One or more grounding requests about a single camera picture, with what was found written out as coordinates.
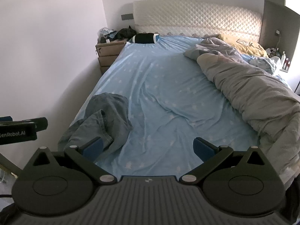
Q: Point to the yellow pillow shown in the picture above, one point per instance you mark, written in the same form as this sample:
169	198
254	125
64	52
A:
248	46

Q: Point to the clear plastic bag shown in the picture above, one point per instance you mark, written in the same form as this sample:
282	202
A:
106	32

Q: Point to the white quilted headboard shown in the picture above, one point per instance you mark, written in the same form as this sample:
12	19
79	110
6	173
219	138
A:
199	16

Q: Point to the white nightstand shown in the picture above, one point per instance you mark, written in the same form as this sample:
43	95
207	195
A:
290	79

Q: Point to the grey-blue pants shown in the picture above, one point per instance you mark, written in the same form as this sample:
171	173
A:
105	112

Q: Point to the grey duvet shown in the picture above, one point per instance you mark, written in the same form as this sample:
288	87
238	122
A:
253	93

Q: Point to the black and white cushion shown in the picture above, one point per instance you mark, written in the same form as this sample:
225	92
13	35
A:
144	38

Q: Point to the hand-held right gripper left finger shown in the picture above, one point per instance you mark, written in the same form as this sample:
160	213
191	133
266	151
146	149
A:
93	149

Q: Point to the light blue pillow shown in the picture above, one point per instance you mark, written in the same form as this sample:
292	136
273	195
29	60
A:
264	63

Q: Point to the small bottles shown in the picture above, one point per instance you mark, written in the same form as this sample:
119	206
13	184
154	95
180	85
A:
285	62

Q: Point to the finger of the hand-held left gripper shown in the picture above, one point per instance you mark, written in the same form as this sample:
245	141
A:
41	124
5	118

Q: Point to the dark clothes pile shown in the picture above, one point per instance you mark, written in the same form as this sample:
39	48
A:
125	33

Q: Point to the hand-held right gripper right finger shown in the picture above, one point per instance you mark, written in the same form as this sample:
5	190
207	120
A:
202	149

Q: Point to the grey wall switch plate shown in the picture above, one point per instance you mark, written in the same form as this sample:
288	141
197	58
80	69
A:
127	16

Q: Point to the wooden nightstand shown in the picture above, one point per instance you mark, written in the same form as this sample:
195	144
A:
109	51

